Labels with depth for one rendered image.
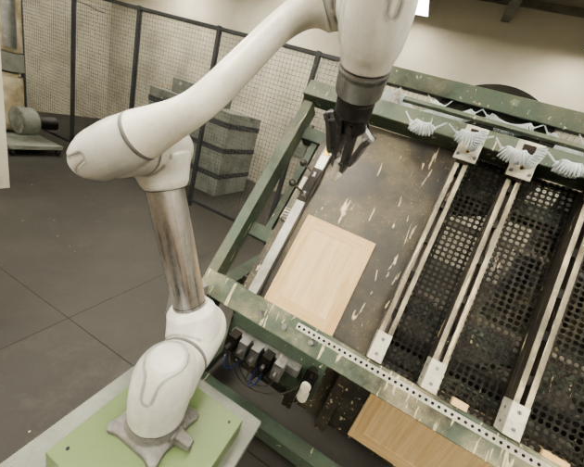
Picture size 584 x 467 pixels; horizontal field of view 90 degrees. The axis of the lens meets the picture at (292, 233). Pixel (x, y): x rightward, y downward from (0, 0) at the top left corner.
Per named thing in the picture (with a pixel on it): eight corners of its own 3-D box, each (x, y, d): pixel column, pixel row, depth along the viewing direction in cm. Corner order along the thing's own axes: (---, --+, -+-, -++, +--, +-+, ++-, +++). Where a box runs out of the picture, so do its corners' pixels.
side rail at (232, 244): (217, 270, 162) (208, 267, 151) (307, 111, 179) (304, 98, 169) (225, 275, 160) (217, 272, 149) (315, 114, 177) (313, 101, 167)
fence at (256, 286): (250, 290, 149) (247, 289, 145) (332, 138, 164) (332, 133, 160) (259, 295, 147) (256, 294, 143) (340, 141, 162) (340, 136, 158)
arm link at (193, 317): (163, 376, 93) (196, 332, 113) (210, 382, 89) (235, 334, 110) (93, 118, 66) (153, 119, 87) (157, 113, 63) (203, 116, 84)
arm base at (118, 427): (163, 483, 73) (166, 471, 71) (103, 429, 79) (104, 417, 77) (210, 423, 89) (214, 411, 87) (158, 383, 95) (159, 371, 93)
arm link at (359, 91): (361, 44, 54) (353, 75, 59) (328, 62, 50) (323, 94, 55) (401, 65, 51) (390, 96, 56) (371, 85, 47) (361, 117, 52)
